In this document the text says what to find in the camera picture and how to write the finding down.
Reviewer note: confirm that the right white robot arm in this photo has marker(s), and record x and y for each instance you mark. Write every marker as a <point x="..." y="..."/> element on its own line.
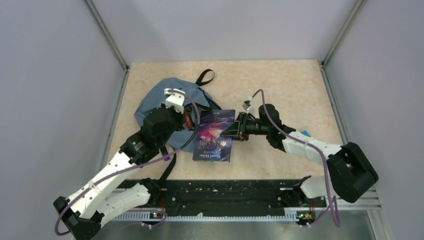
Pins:
<point x="348" y="173"/>

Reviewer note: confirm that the left aluminium frame post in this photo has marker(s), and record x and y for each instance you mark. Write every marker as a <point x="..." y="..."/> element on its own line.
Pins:
<point x="106" y="34"/>

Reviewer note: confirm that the blue grey backpack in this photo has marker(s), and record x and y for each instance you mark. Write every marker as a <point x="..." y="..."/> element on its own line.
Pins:
<point x="196" y="101"/>

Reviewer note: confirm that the right aluminium frame post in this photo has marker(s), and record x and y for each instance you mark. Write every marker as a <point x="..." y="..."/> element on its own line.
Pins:
<point x="356" y="9"/>

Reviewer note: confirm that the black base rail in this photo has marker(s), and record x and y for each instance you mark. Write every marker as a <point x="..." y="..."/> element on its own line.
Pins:
<point x="280" y="199"/>

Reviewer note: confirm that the aluminium frame post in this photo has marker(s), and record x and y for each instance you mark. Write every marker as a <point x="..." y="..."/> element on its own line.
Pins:
<point x="106" y="34"/>
<point x="356" y="9"/>

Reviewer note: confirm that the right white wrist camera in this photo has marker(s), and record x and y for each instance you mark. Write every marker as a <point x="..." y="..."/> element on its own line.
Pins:
<point x="247" y="104"/>

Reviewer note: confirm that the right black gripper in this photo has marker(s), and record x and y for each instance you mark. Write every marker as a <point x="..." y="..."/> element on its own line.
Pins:
<point x="239" y="126"/>

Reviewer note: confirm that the colourful block stack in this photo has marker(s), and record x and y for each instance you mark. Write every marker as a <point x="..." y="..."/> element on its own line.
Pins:
<point x="304" y="132"/>

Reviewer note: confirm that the dark purple galaxy book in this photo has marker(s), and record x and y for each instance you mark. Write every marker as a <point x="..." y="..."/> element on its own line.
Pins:
<point x="210" y="146"/>

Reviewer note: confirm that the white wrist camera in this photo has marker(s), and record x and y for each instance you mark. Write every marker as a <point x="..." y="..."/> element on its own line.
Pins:
<point x="247" y="104"/>
<point x="174" y="99"/>

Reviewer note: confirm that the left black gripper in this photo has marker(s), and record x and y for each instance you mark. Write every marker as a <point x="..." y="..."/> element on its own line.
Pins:
<point x="172" y="109"/>

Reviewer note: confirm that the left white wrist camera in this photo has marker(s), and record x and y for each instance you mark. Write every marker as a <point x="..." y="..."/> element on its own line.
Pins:
<point x="174" y="99"/>

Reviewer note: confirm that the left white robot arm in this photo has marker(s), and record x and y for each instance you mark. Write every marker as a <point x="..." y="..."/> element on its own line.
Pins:
<point x="83" y="213"/>

